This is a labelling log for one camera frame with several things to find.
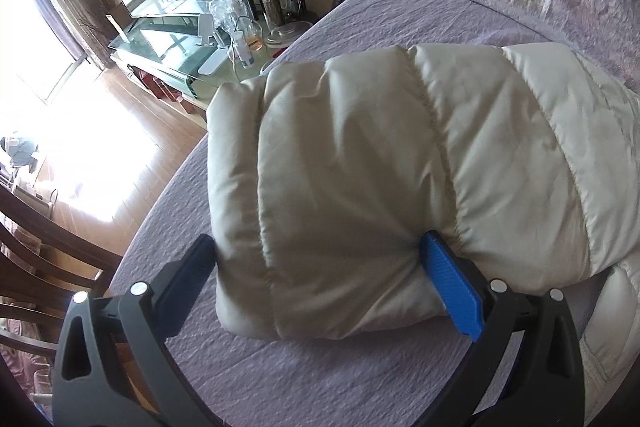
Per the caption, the glass jar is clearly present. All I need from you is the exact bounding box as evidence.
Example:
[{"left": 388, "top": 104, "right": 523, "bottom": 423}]
[{"left": 242, "top": 19, "right": 265, "bottom": 52}]

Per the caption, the white spray bottle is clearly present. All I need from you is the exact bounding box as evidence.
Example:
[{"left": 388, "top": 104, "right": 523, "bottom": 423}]
[{"left": 232, "top": 29, "right": 256, "bottom": 70}]

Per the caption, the white flat device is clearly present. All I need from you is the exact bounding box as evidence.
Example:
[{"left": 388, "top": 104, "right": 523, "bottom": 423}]
[{"left": 200, "top": 48, "right": 230, "bottom": 76}]

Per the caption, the glass television stand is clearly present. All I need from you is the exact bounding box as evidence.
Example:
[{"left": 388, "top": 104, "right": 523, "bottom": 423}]
[{"left": 107, "top": 14, "right": 281, "bottom": 100}]

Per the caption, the clear plastic bag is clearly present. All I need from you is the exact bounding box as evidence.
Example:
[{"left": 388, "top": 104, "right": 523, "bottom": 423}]
[{"left": 209, "top": 0, "right": 251, "bottom": 32}]

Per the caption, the dark wooden chair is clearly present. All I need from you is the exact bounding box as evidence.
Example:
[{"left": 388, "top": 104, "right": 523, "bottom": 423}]
[{"left": 0, "top": 184, "right": 123, "bottom": 408}]

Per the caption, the cream puffer jacket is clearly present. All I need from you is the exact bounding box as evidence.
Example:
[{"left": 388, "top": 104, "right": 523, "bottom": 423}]
[{"left": 206, "top": 41, "right": 640, "bottom": 408}]

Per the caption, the grey bundle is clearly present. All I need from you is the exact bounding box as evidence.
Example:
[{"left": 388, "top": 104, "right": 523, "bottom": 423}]
[{"left": 0, "top": 134, "right": 39, "bottom": 172}]

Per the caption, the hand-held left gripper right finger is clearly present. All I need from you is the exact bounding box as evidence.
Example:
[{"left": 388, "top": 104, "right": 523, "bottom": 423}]
[{"left": 419, "top": 231, "right": 586, "bottom": 427}]

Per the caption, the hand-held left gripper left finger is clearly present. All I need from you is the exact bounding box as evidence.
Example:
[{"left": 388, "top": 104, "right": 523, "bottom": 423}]
[{"left": 52, "top": 234, "right": 221, "bottom": 427}]

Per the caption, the white phone stand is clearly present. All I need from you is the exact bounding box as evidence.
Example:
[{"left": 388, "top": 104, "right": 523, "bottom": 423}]
[{"left": 197, "top": 13, "right": 217, "bottom": 48}]

